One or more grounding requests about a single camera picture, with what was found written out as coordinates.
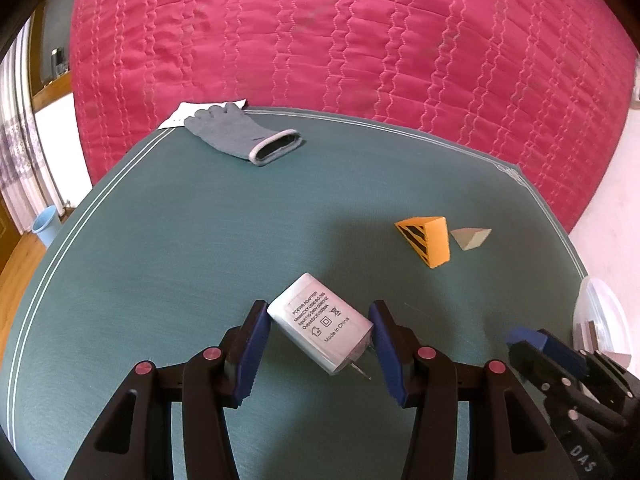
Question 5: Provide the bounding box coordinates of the red quilted blanket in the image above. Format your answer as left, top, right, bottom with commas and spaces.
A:
70, 0, 640, 233

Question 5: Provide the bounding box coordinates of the white paper sheet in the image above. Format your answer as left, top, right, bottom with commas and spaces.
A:
159, 100, 248, 130

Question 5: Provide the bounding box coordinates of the clear plastic bowl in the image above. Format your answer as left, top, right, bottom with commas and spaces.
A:
571, 277, 640, 376

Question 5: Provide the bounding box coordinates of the wooden ledge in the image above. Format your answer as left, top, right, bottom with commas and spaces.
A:
31, 72, 76, 111

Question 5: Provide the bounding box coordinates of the blue waste bin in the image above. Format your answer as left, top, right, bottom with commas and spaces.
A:
32, 206, 63, 248

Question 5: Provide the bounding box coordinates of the orange striped triangular block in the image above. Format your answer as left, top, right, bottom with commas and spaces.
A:
394, 216, 450, 269

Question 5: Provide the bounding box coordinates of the patterned white curtain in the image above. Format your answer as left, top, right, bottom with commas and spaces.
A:
0, 25, 63, 233

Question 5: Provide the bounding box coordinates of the grey work glove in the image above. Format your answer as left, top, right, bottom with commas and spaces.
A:
184, 102, 305, 167

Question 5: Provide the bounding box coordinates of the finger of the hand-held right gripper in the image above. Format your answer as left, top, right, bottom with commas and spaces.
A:
506, 327, 581, 413
539, 329, 633, 411

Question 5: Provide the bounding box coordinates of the white power adapter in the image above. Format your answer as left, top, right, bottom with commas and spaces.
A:
266, 272, 376, 380

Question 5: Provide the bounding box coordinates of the grey striped triangular block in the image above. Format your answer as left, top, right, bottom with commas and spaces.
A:
450, 227, 493, 252

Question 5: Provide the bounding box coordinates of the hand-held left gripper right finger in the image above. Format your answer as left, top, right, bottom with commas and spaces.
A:
369, 300, 568, 480

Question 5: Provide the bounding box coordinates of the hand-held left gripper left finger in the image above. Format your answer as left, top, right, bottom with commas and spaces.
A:
62, 300, 273, 480

